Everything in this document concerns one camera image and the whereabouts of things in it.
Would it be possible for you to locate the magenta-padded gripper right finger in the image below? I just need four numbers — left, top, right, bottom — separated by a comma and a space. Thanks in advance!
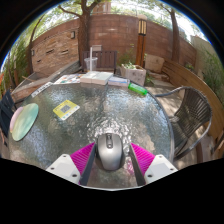
128, 142, 179, 187

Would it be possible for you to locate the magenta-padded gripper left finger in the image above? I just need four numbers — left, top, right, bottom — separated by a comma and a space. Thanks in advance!
45, 142, 98, 187

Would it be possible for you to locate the grey and black computer mouse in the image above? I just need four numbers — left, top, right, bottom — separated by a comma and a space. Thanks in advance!
96, 132, 127, 172

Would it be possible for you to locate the round pastel green mouse pad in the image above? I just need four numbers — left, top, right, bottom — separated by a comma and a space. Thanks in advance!
9, 102, 40, 142

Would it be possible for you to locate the yellow printed card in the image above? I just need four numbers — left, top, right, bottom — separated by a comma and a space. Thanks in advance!
52, 99, 81, 121

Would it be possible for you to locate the dark wicker armchair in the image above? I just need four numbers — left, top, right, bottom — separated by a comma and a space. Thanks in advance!
154, 85, 213, 161

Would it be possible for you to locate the green plastic pack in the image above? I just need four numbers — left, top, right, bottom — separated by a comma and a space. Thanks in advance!
127, 82, 149, 97

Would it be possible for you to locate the colourful printed booklet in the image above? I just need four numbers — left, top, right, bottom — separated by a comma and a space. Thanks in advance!
53, 73, 84, 85

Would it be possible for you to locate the stone water basin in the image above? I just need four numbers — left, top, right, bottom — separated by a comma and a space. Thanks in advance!
12, 59, 82, 100

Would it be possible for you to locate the flat white box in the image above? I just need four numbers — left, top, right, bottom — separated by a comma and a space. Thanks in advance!
79, 70, 114, 86

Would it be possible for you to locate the small blue and white box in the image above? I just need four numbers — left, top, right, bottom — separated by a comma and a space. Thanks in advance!
107, 76, 131, 88

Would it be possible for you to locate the white stone planter with plant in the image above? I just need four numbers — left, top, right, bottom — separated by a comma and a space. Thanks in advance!
119, 63, 148, 87

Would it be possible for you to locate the pale stone block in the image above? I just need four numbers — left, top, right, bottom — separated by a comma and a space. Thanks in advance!
144, 53, 166, 74

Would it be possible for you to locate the clear plastic cup with straw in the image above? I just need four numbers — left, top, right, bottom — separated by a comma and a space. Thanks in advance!
83, 46, 99, 73

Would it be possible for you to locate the dark wooden slatted chair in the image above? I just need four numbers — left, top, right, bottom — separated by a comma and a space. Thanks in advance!
81, 49, 118, 73

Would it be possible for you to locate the slim leaning tree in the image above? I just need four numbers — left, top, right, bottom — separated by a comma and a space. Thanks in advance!
159, 6, 183, 63

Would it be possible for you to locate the large forked tree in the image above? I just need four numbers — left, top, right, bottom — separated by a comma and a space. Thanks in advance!
58, 0, 104, 68

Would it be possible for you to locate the grey wall mailbox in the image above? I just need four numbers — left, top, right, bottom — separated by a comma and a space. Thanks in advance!
91, 44, 103, 53

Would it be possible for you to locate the wooden garden lamp post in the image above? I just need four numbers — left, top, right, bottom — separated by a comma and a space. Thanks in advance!
134, 14, 148, 69

